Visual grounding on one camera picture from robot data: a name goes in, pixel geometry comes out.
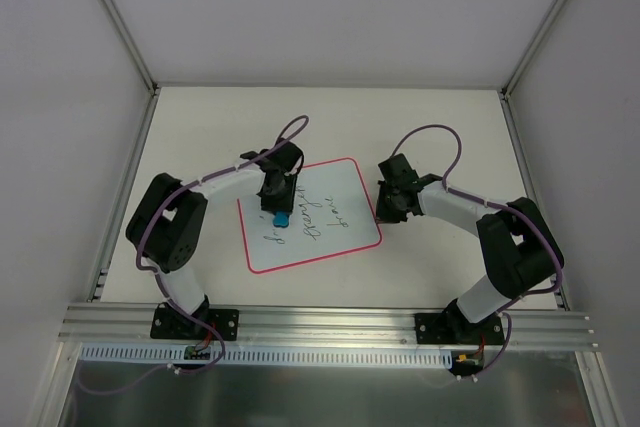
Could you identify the blue bone-shaped eraser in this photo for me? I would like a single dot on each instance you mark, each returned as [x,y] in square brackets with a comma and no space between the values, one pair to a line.
[281,219]

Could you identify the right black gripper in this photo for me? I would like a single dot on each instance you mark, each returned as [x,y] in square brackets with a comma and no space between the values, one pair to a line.
[382,204]

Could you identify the white slotted cable duct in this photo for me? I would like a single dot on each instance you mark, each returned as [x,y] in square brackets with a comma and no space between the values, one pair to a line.
[268,356]

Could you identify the aluminium mounting rail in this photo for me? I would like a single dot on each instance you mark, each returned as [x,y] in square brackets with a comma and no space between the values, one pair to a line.
[532,330]

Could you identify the pink framed whiteboard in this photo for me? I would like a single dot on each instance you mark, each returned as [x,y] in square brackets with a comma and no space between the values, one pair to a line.
[333,216]

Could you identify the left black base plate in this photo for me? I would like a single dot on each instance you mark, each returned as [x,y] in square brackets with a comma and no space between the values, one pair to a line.
[168,324]

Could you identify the aluminium frame post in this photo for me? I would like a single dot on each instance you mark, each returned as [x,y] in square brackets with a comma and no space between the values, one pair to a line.
[126,180]
[548,86]

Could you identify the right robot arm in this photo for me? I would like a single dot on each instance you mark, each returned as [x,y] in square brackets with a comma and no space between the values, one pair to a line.
[518,250]

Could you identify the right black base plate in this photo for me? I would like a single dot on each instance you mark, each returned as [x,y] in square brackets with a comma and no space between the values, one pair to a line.
[440,329]

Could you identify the left aluminium frame post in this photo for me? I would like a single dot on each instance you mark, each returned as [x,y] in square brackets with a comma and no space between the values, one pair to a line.
[126,180]

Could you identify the right aluminium frame post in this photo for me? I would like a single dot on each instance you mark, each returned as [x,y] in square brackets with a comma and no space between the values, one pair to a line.
[548,86]

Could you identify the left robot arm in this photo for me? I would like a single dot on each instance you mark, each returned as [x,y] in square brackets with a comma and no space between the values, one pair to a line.
[166,226]

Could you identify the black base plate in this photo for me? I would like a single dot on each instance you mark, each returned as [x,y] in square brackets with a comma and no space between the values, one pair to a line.
[440,329]
[168,324]

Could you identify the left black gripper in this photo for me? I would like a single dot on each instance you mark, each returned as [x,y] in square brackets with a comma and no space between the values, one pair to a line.
[277,202]

